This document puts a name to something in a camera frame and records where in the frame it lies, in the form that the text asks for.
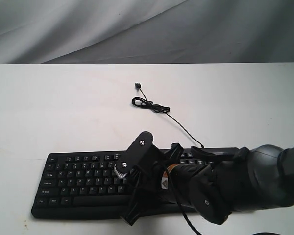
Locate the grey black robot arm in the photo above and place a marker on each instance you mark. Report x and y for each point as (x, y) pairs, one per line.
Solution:
(234, 180)

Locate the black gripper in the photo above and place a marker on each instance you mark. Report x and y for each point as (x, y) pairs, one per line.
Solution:
(143, 165)

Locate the black acer keyboard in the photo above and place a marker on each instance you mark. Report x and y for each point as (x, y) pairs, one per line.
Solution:
(84, 186)

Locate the grey backdrop cloth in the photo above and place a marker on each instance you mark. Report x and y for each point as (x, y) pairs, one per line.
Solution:
(146, 31)

